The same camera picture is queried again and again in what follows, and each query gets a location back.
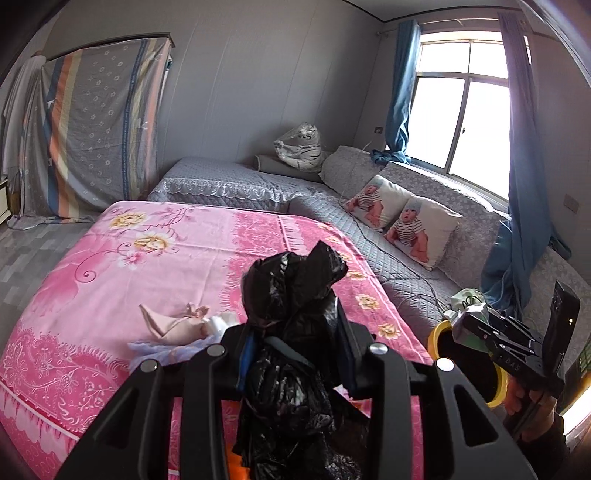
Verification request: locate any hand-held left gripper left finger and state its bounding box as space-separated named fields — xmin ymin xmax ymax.
xmin=55 ymin=323 xmax=259 ymax=480

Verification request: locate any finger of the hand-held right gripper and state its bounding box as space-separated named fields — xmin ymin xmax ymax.
xmin=485 ymin=310 xmax=539 ymax=347
xmin=463 ymin=314 xmax=520 ymax=365

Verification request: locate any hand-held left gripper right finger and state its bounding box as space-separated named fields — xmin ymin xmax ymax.
xmin=335 ymin=302 xmax=539 ymax=480

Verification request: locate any black plastic bag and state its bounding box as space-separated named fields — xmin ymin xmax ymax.
xmin=233 ymin=242 xmax=370 ymax=480

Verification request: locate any yellow rimmed trash bin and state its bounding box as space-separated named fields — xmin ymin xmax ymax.
xmin=425 ymin=318 xmax=511 ymax=409

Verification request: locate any person's right forearm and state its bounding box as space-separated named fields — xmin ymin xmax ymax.
xmin=517 ymin=415 xmax=573 ymax=480

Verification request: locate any person's right hand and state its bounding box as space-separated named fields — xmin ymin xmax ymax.
xmin=503 ymin=383 xmax=560 ymax=437

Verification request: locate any white tissue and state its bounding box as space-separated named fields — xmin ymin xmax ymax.
xmin=203 ymin=313 xmax=241 ymax=337

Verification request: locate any green cloth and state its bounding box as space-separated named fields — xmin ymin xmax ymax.
xmin=450 ymin=287 xmax=490 ymax=324

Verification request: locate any beige cloth scrap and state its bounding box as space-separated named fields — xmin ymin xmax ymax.
xmin=140 ymin=302 xmax=218 ymax=344

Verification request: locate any lavender knitted cloth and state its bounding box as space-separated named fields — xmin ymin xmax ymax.
xmin=127 ymin=335 xmax=222 ymax=374

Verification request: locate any baby print pillow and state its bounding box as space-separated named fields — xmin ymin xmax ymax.
xmin=345 ymin=174 xmax=411 ymax=232
xmin=385 ymin=196 xmax=462 ymax=271

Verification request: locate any blue curtain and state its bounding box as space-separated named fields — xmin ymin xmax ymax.
xmin=372 ymin=18 xmax=422 ymax=167
xmin=480 ymin=11 xmax=573 ymax=310

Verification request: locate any pink floral bedsheet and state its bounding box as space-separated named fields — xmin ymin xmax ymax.
xmin=0 ymin=199 xmax=437 ymax=480

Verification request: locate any grey quilted sofa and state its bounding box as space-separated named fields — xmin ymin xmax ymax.
xmin=148 ymin=145 xmax=591 ymax=370

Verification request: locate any grey bolster cushion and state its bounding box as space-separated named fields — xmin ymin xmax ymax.
xmin=253 ymin=154 xmax=324 ymax=183

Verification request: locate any plush tiger in plastic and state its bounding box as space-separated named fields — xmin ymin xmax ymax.
xmin=273 ymin=122 xmax=324 ymax=171

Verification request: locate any window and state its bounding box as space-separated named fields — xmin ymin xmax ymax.
xmin=406 ymin=30 xmax=515 ymax=204

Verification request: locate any striped floral sheet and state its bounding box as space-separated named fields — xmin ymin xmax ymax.
xmin=21 ymin=34 xmax=174 ymax=222

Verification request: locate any white hanging cloth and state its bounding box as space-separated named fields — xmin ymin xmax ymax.
xmin=0 ymin=55 xmax=47 ymax=217

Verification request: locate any white cable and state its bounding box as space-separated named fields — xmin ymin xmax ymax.
xmin=339 ymin=138 xmax=455 ymax=317

